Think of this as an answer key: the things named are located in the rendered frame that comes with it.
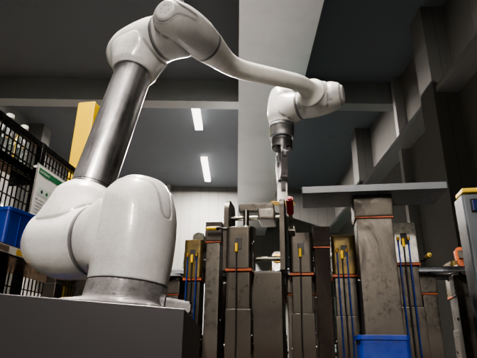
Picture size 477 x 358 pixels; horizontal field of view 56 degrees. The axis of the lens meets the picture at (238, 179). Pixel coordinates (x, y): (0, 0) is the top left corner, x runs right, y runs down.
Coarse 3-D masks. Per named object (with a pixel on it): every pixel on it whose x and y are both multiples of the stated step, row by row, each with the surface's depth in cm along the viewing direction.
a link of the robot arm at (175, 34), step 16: (176, 0) 117; (160, 16) 115; (176, 16) 115; (192, 16) 118; (160, 32) 118; (176, 32) 117; (192, 32) 118; (208, 32) 122; (160, 48) 122; (176, 48) 122; (192, 48) 123; (208, 48) 124
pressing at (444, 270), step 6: (174, 270) 149; (180, 270) 148; (288, 270) 144; (330, 270) 142; (420, 270) 138; (426, 270) 138; (432, 270) 138; (438, 270) 138; (444, 270) 137; (450, 270) 137; (456, 270) 137; (462, 270) 136; (438, 276) 153; (444, 276) 153
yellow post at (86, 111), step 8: (80, 104) 244; (88, 104) 243; (96, 104) 244; (80, 112) 242; (88, 112) 241; (96, 112) 244; (80, 120) 240; (88, 120) 240; (80, 128) 239; (88, 128) 238; (80, 136) 237; (72, 144) 236; (80, 144) 235; (72, 152) 234; (80, 152) 233; (72, 160) 232; (64, 288) 209; (72, 288) 212
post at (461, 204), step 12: (456, 204) 121; (468, 204) 116; (456, 216) 122; (468, 216) 115; (468, 228) 114; (468, 240) 113; (468, 252) 114; (468, 264) 114; (468, 276) 114; (468, 288) 115
